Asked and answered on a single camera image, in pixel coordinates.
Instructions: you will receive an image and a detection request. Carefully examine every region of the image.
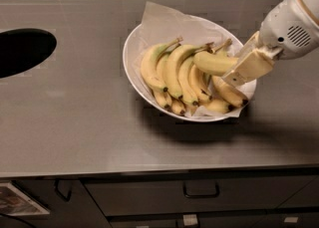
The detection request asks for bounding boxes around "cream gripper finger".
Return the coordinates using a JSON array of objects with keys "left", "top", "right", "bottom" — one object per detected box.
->
[
  {"left": 222, "top": 49, "right": 274, "bottom": 87},
  {"left": 235, "top": 31, "right": 259, "bottom": 57}
]

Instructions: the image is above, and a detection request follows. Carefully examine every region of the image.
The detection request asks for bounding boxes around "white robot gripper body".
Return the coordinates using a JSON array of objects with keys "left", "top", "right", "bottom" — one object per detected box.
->
[{"left": 259, "top": 0, "right": 319, "bottom": 60}]

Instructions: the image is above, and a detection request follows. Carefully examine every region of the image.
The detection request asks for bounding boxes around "large front yellow banana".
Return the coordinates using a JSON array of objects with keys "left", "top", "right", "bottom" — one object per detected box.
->
[{"left": 193, "top": 52, "right": 238, "bottom": 77}]

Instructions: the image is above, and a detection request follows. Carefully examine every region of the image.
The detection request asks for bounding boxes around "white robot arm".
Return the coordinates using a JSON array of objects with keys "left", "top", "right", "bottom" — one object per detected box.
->
[{"left": 222, "top": 0, "right": 319, "bottom": 87}]

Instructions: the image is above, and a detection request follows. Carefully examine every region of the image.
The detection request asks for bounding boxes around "rightmost yellow banana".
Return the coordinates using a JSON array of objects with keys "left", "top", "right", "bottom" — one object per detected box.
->
[{"left": 211, "top": 39, "right": 248, "bottom": 108}]

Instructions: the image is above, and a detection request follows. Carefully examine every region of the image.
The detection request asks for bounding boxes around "bottom yellow banana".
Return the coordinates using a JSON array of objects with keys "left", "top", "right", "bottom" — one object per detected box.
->
[{"left": 202, "top": 99, "right": 233, "bottom": 114}]

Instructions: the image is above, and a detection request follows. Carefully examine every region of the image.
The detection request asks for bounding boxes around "inner yellow banana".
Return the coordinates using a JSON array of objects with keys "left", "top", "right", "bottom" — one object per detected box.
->
[{"left": 189, "top": 65, "right": 211, "bottom": 103}]

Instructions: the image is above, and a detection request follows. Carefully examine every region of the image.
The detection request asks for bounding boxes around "white oval bowl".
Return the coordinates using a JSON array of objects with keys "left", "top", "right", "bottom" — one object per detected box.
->
[{"left": 122, "top": 14, "right": 258, "bottom": 123}]

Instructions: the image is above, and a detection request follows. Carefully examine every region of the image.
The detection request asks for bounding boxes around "small lower middle banana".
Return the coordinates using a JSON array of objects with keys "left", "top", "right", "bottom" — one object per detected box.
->
[{"left": 171, "top": 99, "right": 185, "bottom": 115}]

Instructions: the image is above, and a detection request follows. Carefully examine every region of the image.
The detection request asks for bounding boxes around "leftmost greenish yellow banana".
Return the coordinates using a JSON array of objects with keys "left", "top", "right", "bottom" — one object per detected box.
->
[{"left": 140, "top": 37, "right": 182, "bottom": 93}]

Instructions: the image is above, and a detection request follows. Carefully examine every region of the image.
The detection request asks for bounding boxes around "white paper liner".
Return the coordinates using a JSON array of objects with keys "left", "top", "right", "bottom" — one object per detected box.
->
[{"left": 133, "top": 1, "right": 257, "bottom": 118}]

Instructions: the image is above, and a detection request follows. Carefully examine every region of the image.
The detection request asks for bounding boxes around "white label right drawer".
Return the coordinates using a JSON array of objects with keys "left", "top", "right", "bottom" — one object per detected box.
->
[{"left": 284, "top": 217, "right": 298, "bottom": 224}]

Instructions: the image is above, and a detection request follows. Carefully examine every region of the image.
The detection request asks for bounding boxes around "white label drawer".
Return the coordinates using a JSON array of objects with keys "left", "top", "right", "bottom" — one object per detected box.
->
[
  {"left": 182, "top": 214, "right": 198, "bottom": 227},
  {"left": 284, "top": 217, "right": 298, "bottom": 224}
]

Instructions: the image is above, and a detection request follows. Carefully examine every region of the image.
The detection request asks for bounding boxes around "white label lower drawer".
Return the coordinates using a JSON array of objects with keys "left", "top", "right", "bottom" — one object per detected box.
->
[{"left": 182, "top": 214, "right": 198, "bottom": 227}]

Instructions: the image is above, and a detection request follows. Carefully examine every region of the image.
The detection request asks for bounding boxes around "grey drawer front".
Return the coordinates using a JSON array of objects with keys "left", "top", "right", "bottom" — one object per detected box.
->
[{"left": 86, "top": 176, "right": 312, "bottom": 217}]

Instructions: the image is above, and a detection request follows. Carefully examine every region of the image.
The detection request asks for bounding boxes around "dark round sink hole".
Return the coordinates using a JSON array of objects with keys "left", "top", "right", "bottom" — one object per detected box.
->
[{"left": 0, "top": 28, "right": 57, "bottom": 78}]

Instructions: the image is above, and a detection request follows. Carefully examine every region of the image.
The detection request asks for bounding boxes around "grey cabinet door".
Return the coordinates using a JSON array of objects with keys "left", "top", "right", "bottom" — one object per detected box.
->
[{"left": 15, "top": 180, "right": 111, "bottom": 228}]

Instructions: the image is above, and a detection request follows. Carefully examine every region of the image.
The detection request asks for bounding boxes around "picture book on floor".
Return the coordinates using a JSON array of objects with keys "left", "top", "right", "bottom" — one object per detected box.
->
[{"left": 0, "top": 182, "right": 50, "bottom": 216}]

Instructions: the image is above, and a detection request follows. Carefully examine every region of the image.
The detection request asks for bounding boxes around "black drawer handle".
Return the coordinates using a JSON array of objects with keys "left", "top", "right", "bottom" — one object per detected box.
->
[{"left": 182, "top": 182, "right": 220, "bottom": 199}]

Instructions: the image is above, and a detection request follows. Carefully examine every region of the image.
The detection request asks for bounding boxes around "black cabinet door handle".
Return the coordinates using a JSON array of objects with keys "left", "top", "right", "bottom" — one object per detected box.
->
[{"left": 54, "top": 179, "right": 72, "bottom": 202}]

